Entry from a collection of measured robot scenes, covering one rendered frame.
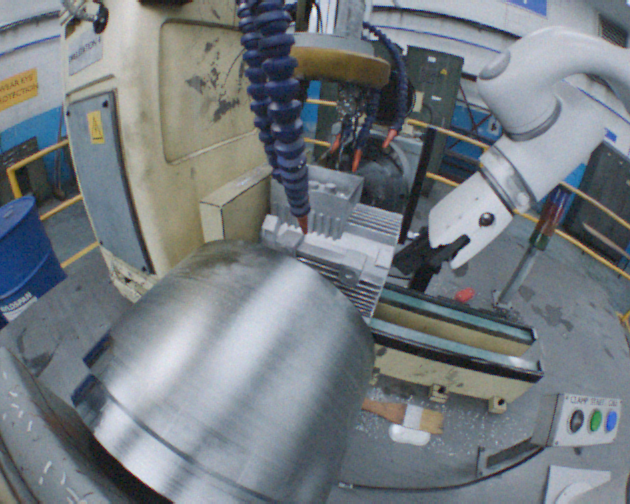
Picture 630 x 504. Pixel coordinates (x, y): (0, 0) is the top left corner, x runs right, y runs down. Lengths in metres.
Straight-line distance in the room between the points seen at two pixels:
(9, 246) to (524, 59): 1.71
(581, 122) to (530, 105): 0.07
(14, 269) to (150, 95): 1.36
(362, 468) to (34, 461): 0.46
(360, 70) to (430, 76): 3.23
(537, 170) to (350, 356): 0.25
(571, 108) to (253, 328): 0.35
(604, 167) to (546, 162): 5.41
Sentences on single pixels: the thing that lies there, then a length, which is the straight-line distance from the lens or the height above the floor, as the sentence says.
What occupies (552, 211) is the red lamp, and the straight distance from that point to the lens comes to 0.79.
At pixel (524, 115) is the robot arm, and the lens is 0.28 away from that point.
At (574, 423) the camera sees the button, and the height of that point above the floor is 1.07.
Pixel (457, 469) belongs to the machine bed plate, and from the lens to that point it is 0.59.
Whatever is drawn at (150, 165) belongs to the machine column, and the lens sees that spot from 0.39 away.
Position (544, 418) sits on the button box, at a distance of 0.41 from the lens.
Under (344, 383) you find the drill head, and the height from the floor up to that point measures 1.12.
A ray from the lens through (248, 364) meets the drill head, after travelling 0.16.
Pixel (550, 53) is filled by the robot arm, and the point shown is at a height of 1.38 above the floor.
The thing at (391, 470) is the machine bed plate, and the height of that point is 0.80.
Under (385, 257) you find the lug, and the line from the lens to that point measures 0.37.
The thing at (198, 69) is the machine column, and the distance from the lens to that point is 0.46.
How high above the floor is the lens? 1.30
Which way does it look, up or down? 37 degrees down
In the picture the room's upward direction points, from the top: 7 degrees clockwise
